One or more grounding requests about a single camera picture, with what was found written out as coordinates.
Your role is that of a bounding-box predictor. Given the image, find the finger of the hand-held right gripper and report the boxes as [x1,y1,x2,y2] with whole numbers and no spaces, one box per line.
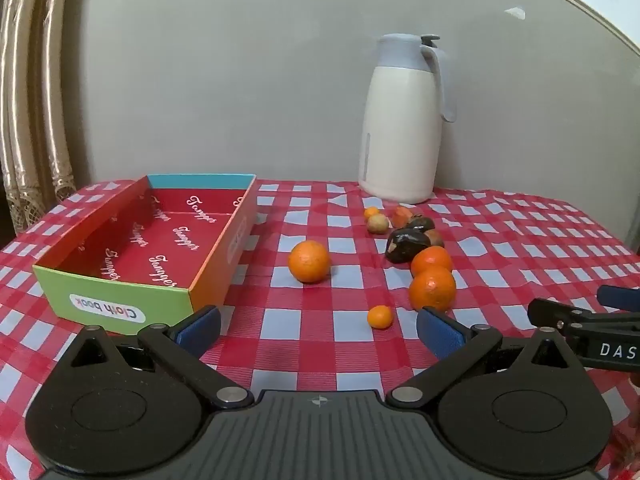
[528,298,640,334]
[597,284,640,311]

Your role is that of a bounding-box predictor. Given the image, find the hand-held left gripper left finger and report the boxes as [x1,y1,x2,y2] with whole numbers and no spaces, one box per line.
[57,304,255,409]

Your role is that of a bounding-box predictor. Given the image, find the beige satin curtain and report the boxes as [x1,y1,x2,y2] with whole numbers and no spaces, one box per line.
[0,0,78,236]

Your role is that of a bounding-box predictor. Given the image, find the orange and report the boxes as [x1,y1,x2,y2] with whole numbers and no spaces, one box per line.
[409,266,457,312]
[288,240,332,284]
[411,246,454,277]

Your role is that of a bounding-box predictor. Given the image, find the red checkered tablecloth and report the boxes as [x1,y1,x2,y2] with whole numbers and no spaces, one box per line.
[0,178,640,480]

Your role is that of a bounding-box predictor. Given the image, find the white thermos jug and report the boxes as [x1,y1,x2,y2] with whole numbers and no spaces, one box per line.
[358,33,458,205]

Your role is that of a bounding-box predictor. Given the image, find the colourful cardboard box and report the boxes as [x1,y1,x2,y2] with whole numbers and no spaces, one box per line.
[32,173,257,337]

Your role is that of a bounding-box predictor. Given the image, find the large dark fruit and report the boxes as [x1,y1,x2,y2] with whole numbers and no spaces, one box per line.
[384,228,432,265]

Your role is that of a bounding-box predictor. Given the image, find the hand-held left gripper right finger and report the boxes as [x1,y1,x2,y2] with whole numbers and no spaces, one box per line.
[386,305,584,409]

